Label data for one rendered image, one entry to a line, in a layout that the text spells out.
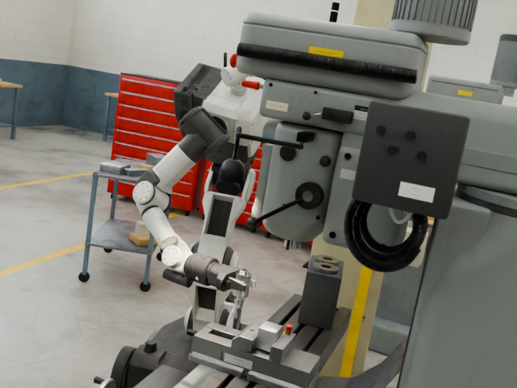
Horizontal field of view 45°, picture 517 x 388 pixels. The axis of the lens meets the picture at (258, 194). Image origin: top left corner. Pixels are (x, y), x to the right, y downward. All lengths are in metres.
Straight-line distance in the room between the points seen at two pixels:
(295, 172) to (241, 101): 0.61
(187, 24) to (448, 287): 10.72
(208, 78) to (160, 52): 9.90
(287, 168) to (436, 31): 0.49
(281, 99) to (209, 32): 10.17
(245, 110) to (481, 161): 0.91
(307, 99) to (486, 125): 0.43
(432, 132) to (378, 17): 2.20
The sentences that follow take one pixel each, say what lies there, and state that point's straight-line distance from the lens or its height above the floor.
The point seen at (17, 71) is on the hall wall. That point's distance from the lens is 12.19.
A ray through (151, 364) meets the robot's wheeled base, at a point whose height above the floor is 0.59.
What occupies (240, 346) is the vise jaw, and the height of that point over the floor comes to 1.01.
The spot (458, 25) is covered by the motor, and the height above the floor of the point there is 1.93.
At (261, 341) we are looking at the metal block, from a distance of 1.77.
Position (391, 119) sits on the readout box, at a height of 1.69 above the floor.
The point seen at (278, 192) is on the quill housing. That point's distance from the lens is 1.66.
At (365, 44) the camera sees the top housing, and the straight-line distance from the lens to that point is 1.57.
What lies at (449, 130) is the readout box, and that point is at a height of 1.69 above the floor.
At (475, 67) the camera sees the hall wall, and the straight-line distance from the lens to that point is 10.68.
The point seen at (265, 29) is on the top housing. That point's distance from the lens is 1.64.
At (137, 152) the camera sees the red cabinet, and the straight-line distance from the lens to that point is 7.23.
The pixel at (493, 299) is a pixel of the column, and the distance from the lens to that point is 1.54.
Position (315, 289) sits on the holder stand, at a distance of 2.16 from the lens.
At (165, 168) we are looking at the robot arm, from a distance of 2.09.
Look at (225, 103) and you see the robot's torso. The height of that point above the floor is 1.61.
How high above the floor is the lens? 1.75
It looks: 11 degrees down
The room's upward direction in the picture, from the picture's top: 9 degrees clockwise
